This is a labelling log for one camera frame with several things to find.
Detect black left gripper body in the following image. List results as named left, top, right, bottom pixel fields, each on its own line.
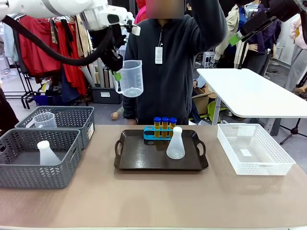
left=103, top=46, right=124, bottom=72

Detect blue capped yellow test tube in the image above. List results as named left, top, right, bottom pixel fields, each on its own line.
left=153, top=116, right=161, bottom=138
left=169, top=117, right=177, bottom=137
left=161, top=116, right=169, bottom=138

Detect cardboard box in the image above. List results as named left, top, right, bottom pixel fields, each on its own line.
left=191, top=87, right=218, bottom=115

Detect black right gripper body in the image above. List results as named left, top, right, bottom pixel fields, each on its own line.
left=268, top=0, right=303, bottom=22

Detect blue test tube rack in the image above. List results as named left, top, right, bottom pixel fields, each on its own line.
left=143, top=126, right=175, bottom=141

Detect green plastic object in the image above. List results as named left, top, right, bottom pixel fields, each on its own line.
left=207, top=100, right=227, bottom=122

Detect red garments on rack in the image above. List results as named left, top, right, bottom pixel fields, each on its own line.
left=18, top=15, right=87, bottom=96

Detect white name badge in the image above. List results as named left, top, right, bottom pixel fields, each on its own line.
left=154, top=46, right=164, bottom=65

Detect person's blurred head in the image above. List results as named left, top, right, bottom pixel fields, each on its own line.
left=145, top=0, right=185, bottom=19

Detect black tripod stand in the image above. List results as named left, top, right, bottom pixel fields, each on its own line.
left=279, top=118, right=307, bottom=146

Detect grey basket with measuring cup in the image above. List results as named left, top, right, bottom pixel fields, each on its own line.
left=14, top=105, right=95, bottom=150

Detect white plastic basket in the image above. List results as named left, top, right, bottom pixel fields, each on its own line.
left=217, top=123, right=296, bottom=176

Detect person's dark fleece torso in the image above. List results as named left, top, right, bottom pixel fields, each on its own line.
left=122, top=0, right=227, bottom=125

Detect black clothes rack frame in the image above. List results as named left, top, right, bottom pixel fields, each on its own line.
left=9, top=62, right=36, bottom=110

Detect white computer case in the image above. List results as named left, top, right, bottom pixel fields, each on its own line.
left=201, top=51, right=216, bottom=69

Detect black storage bin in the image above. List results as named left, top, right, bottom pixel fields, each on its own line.
left=91, top=87, right=123, bottom=104

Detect clear plastic measuring cup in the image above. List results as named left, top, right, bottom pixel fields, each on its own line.
left=25, top=112, right=58, bottom=129
left=114, top=59, right=144, bottom=98

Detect white table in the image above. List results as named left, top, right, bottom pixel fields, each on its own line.
left=196, top=68, right=307, bottom=119

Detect white table leg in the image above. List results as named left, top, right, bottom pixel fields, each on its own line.
left=212, top=97, right=223, bottom=125

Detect mannequin with dark jacket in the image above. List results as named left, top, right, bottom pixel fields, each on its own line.
left=244, top=2, right=283, bottom=75

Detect grey basket with flasks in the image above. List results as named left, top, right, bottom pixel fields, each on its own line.
left=0, top=128, right=82, bottom=190

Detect dark brown serving tray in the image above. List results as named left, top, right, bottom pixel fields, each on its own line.
left=114, top=129, right=209, bottom=172

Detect mannequin with pink top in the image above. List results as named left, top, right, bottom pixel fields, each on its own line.
left=284, top=16, right=307, bottom=92

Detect white paper roll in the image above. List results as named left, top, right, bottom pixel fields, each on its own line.
left=80, top=66, right=95, bottom=88

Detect person's left forearm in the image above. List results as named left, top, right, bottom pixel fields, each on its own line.
left=191, top=0, right=227, bottom=41

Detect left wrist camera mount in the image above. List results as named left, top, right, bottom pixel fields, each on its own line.
left=119, top=20, right=142, bottom=36

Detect white plastic conical flask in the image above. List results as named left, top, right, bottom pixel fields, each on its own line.
left=166, top=126, right=186, bottom=160
left=36, top=140, right=62, bottom=166

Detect black cable conduit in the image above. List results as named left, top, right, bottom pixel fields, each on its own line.
left=1, top=15, right=116, bottom=67

